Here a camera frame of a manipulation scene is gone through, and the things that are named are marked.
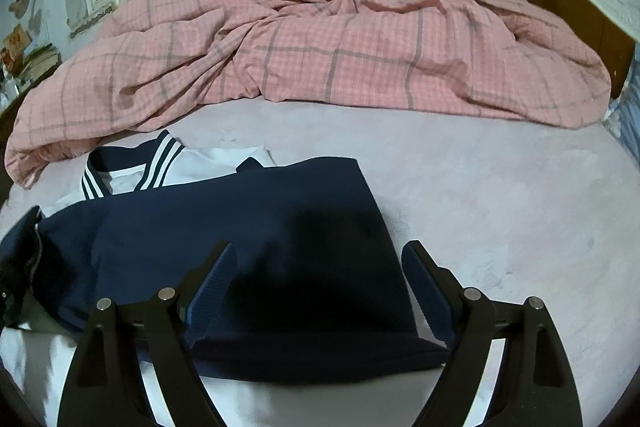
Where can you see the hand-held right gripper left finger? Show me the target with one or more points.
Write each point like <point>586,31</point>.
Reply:
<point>212,292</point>

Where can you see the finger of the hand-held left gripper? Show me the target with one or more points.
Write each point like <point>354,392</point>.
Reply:
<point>22,252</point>

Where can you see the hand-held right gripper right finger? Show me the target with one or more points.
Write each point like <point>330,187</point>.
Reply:
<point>425,292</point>

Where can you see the white and navy jacket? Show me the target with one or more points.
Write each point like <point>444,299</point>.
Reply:
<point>300,217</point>

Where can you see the stack of books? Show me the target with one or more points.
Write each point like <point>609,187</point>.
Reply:
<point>42,62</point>

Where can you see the orange snack packet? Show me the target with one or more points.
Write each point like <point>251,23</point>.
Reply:
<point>15,43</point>

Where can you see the pink plaid blanket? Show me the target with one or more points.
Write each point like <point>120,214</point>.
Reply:
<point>350,57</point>

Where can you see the blue floral pillow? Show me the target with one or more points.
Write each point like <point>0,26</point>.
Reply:
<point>627,117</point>

